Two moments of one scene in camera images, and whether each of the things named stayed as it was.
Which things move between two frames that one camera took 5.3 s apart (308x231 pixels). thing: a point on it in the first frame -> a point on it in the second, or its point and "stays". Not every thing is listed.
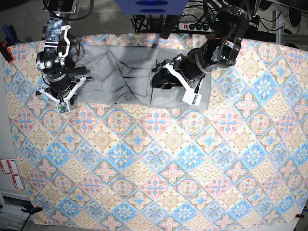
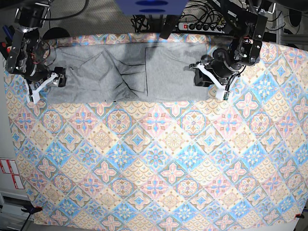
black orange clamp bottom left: x=32 y=210 stays
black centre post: x=169 y=26 stays
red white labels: x=9 y=166 stays
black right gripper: x=194 y=66 -> x=222 y=73
